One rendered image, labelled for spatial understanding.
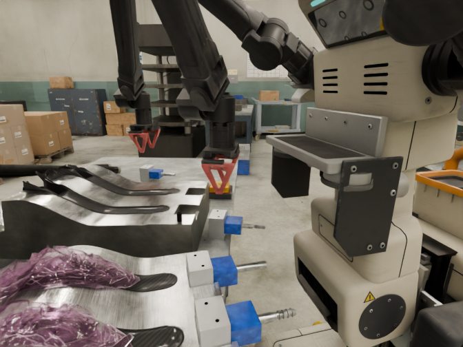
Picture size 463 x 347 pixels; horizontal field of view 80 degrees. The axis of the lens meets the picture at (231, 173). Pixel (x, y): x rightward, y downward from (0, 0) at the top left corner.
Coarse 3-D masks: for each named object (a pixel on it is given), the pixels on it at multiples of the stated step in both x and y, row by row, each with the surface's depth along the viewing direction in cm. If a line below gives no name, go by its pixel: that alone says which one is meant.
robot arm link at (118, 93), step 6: (144, 84) 96; (120, 90) 90; (126, 90) 89; (138, 90) 95; (114, 96) 98; (120, 96) 97; (126, 96) 92; (132, 96) 92; (120, 102) 99; (126, 102) 98; (132, 108) 100
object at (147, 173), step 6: (144, 168) 104; (150, 168) 105; (144, 174) 104; (150, 174) 104; (156, 174) 104; (162, 174) 105; (168, 174) 105; (174, 174) 104; (144, 180) 105; (150, 180) 106
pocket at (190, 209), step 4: (180, 204) 63; (184, 204) 63; (188, 204) 63; (192, 204) 63; (180, 208) 63; (184, 208) 63; (188, 208) 63; (192, 208) 63; (196, 208) 63; (176, 212) 60; (184, 212) 63; (188, 212) 63; (192, 212) 63; (196, 212) 62; (196, 216) 60
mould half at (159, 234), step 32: (32, 192) 57; (96, 192) 66; (0, 224) 60; (32, 224) 55; (64, 224) 55; (96, 224) 55; (128, 224) 54; (160, 224) 54; (192, 224) 55; (0, 256) 58; (160, 256) 56
